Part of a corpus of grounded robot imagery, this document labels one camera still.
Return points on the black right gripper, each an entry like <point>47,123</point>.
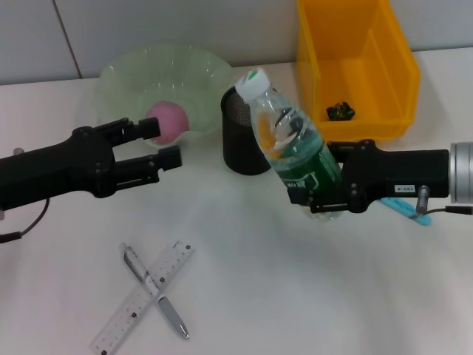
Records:
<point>399,174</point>

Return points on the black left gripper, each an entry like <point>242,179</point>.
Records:
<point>48,174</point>

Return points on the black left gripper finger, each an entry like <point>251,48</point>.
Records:
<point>170,158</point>

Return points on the pink peach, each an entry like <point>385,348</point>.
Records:
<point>171,118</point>

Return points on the green label water bottle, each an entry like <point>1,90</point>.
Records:
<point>288,140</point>

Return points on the green plastic wrapper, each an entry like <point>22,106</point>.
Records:
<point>340,112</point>

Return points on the translucent green fruit bowl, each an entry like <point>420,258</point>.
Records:
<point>166,74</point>

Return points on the black mesh pen cup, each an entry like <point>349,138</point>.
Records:
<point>236,155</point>

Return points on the silver white pen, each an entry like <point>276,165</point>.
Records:
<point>171,314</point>

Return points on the transparent plastic ruler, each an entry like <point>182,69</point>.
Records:
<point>118,325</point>

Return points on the yellow plastic bin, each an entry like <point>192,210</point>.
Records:
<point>369,127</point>

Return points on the silver right gripper plug stub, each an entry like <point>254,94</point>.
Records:
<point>423,201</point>

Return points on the silver gripper plug stub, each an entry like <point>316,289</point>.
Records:
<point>423,201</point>
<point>18,151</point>

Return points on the silver left gripper plug stub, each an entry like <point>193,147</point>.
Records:
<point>18,151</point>

